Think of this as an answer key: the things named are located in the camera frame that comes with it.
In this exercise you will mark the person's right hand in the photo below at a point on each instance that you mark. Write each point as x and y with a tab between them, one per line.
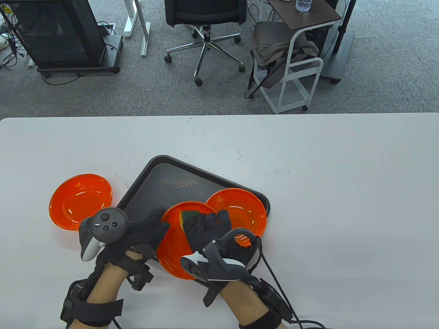
205	229

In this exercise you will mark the white aluminium foot bar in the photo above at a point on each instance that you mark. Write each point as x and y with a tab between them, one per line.
145	39

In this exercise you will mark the black tray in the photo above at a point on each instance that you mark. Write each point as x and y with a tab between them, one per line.
171	178

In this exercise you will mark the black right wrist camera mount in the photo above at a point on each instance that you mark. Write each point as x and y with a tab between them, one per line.
211	296

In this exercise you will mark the grey right hand controller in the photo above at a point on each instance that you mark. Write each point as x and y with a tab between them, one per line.
219	270

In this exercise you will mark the grey left hand controller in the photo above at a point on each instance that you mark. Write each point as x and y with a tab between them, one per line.
109	222

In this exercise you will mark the floor outlet box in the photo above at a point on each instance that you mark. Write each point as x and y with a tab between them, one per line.
106	29

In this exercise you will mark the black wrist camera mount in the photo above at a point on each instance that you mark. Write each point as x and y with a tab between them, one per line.
140	277
211	296

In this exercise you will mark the black rolling display cabinet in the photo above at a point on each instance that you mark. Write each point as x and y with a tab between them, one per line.
58	31

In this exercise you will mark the clear water bottle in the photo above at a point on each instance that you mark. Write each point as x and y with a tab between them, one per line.
303	4

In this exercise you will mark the white cart with wood top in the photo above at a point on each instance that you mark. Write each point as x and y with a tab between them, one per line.
308	17

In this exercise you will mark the green yellow sponge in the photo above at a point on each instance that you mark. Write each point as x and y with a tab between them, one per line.
188	216

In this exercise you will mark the person's left forearm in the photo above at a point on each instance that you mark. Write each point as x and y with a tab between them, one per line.
106	284

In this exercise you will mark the black office chair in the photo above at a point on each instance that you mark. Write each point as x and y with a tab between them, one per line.
205	10

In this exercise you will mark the person's left hand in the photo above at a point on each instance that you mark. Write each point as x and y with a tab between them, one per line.
144	233

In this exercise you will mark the orange bowl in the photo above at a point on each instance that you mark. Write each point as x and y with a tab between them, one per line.
240	202
79	195
171	246

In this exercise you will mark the grey hand controller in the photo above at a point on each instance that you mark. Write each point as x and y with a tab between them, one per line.
109	222
219	270

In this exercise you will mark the white desk leg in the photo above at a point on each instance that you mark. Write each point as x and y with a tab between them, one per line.
132	20

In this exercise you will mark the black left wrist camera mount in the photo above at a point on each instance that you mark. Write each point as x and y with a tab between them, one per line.
140	277

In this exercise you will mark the grey jacket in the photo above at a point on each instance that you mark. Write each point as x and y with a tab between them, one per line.
271	44

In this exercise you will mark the grey stand base black pole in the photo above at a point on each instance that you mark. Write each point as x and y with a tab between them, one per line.
337	65

